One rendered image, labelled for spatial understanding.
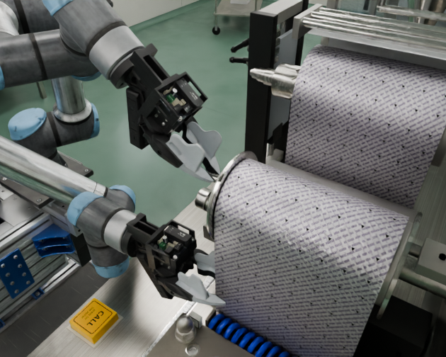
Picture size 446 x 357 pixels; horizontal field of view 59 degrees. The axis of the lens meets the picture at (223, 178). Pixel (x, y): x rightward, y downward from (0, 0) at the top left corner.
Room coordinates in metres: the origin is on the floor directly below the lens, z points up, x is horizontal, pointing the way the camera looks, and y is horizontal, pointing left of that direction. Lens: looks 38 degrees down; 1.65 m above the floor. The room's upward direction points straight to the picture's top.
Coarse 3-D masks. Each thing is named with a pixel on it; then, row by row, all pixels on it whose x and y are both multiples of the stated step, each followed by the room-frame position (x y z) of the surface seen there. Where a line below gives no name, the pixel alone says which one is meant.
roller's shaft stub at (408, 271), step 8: (408, 256) 0.33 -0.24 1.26; (408, 264) 0.32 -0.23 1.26; (408, 272) 0.31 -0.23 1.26; (408, 280) 0.30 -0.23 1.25; (416, 280) 0.30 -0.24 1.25; (424, 280) 0.30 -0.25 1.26; (432, 280) 0.29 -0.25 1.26; (424, 288) 0.29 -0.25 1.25; (432, 288) 0.29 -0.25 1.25; (440, 288) 0.29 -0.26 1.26; (440, 296) 0.28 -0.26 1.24
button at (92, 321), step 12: (96, 300) 0.50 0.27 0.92; (84, 312) 0.47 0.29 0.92; (96, 312) 0.47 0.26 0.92; (108, 312) 0.47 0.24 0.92; (72, 324) 0.44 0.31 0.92; (84, 324) 0.44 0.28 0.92; (96, 324) 0.44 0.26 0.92; (108, 324) 0.44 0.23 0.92; (84, 336) 0.42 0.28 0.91; (96, 336) 0.42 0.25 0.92
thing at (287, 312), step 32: (224, 256) 0.40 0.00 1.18; (224, 288) 0.40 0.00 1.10; (256, 288) 0.36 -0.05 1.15; (288, 288) 0.34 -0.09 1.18; (256, 320) 0.36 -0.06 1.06; (288, 320) 0.33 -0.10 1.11; (320, 320) 0.31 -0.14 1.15; (352, 320) 0.29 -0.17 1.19; (288, 352) 0.33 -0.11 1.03; (320, 352) 0.30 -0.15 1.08; (352, 352) 0.28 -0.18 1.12
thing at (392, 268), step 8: (224, 168) 0.46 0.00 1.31; (408, 224) 0.35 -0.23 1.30; (408, 232) 0.33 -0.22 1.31; (400, 240) 0.32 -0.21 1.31; (400, 248) 0.31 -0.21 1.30; (400, 256) 0.30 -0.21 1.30; (392, 264) 0.30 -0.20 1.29; (392, 272) 0.29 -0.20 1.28; (384, 280) 0.29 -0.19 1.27; (384, 288) 0.28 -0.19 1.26; (384, 296) 0.28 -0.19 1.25; (376, 304) 0.29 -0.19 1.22
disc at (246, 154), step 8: (248, 152) 0.49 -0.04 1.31; (232, 160) 0.45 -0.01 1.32; (240, 160) 0.47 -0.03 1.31; (256, 160) 0.51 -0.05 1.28; (232, 168) 0.45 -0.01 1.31; (224, 176) 0.43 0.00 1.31; (216, 184) 0.42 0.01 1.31; (216, 192) 0.41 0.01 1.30; (216, 200) 0.41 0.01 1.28; (208, 208) 0.40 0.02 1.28; (208, 216) 0.40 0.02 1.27; (208, 224) 0.40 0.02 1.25; (208, 232) 0.40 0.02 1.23
